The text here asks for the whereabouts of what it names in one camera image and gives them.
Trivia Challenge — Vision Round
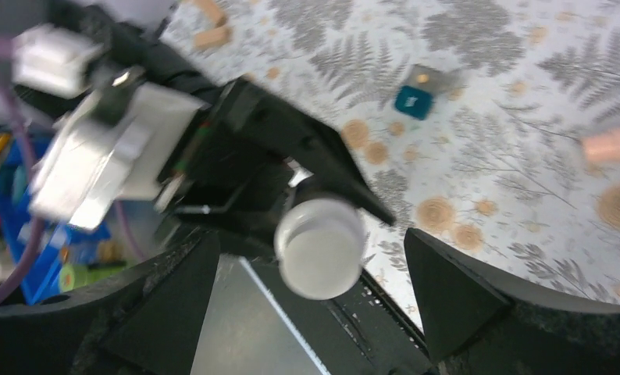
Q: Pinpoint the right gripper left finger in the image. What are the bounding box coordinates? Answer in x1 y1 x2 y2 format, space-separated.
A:
0 233 221 374

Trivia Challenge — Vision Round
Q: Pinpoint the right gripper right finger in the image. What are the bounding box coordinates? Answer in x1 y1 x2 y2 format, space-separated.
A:
404 228 620 374

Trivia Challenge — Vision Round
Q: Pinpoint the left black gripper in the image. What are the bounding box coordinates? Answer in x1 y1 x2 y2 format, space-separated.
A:
157 78 396 259

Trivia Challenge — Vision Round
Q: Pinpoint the white pill bottle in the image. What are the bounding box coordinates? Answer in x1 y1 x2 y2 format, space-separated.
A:
273 197 366 300

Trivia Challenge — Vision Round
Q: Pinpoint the peach tube bottle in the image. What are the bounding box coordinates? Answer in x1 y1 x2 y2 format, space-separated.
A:
581 127 620 163

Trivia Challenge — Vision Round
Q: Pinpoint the blue storage bin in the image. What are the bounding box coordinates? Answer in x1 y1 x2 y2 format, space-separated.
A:
0 134 112 306

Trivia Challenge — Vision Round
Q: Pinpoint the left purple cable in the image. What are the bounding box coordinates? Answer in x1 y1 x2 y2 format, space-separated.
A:
0 36 47 312

